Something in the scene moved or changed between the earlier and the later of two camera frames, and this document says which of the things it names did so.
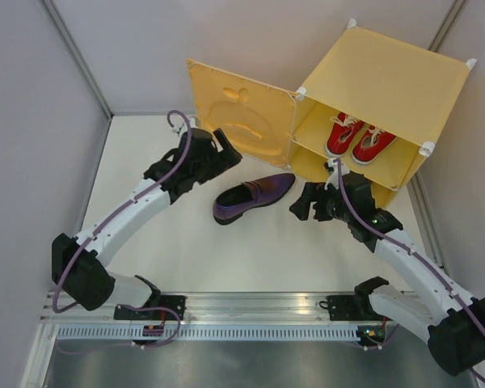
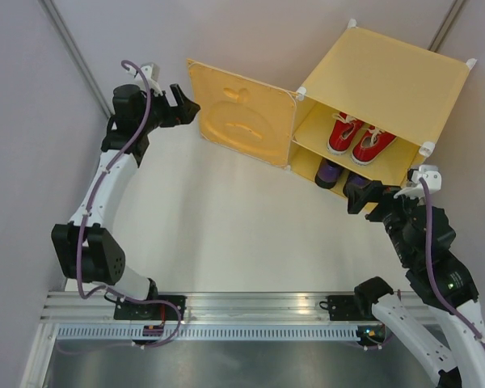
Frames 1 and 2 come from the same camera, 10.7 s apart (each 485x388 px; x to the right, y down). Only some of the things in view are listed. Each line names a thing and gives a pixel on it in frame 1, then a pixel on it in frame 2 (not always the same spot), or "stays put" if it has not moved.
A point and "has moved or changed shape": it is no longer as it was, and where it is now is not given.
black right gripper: [313, 191] to [371, 191]
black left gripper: [221, 162] to [187, 109]
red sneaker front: [345, 128] stays put
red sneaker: [370, 145] stays put
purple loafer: [242, 198] has moved or changed shape
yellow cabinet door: [259, 122] stays put
